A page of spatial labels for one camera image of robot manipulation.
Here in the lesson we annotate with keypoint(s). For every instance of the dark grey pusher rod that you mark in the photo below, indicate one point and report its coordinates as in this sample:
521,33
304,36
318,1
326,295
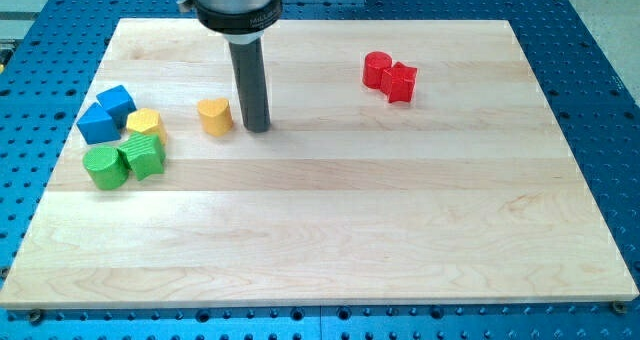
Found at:
249,72

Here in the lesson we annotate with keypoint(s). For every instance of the yellow heart block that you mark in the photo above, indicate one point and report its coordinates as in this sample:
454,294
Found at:
215,116

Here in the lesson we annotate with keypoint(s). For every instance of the yellow hexagon block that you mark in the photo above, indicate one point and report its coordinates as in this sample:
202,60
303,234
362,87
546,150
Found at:
148,122

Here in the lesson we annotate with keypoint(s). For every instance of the red cylinder block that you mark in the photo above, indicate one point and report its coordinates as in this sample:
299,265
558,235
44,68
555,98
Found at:
375,63

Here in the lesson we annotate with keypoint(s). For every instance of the blue cube block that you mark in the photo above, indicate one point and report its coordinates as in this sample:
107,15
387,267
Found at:
118,103

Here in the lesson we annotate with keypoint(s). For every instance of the green star block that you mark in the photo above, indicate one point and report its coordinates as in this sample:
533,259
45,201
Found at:
143,154

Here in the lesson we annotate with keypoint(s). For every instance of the red star block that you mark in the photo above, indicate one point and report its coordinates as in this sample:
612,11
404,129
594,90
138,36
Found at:
398,83

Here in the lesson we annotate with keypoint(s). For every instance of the blue triangle block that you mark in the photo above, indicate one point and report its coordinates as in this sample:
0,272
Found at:
97,126

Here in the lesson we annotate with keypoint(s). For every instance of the green cylinder block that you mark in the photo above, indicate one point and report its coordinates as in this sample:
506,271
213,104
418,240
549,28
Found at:
105,167

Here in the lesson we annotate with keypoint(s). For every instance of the light wooden board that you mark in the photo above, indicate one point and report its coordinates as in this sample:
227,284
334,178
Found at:
470,193

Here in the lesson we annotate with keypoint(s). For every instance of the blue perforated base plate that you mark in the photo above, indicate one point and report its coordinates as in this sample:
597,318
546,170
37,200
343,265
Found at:
50,73

